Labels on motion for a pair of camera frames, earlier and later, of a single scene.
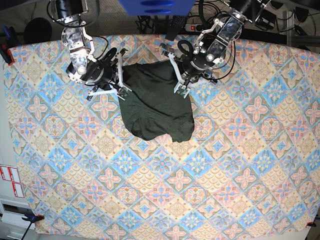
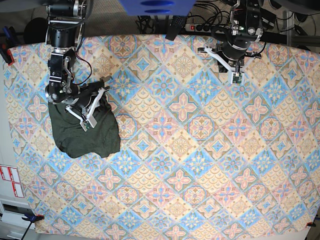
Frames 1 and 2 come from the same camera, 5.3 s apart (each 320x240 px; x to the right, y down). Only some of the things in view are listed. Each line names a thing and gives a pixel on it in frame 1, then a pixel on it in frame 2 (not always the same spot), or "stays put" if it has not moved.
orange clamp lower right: (311, 224) stays put
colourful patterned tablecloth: (251, 167) stays put
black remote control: (177, 23) stays put
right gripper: (193, 66) → (232, 53)
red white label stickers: (10, 174) stays put
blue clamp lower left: (33, 218) stays put
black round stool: (37, 29) stays put
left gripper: (101, 71) → (81, 97)
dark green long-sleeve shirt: (153, 111) → (101, 140)
